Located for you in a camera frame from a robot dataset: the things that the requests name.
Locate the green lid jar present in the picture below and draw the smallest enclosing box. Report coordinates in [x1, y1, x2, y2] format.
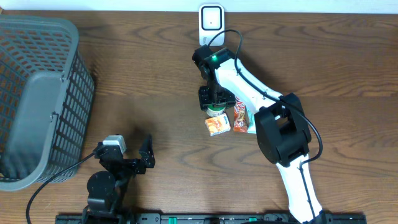
[206, 105, 226, 117]

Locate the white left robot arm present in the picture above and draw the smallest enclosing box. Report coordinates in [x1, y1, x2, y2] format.
[81, 134, 155, 223]

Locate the small orange box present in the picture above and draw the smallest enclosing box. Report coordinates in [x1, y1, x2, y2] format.
[205, 113, 231, 136]

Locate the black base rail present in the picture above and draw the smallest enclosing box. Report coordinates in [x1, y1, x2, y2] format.
[55, 212, 368, 224]

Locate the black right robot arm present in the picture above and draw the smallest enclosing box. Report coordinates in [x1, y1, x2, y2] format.
[192, 45, 322, 223]

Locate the grey plastic basket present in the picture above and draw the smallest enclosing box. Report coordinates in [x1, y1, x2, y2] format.
[1, 16, 95, 191]

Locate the red chocolate bar wrapper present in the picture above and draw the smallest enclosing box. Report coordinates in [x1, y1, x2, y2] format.
[233, 96, 248, 133]

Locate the light green tissue pack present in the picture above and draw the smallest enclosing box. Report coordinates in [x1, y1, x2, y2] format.
[246, 108, 256, 134]

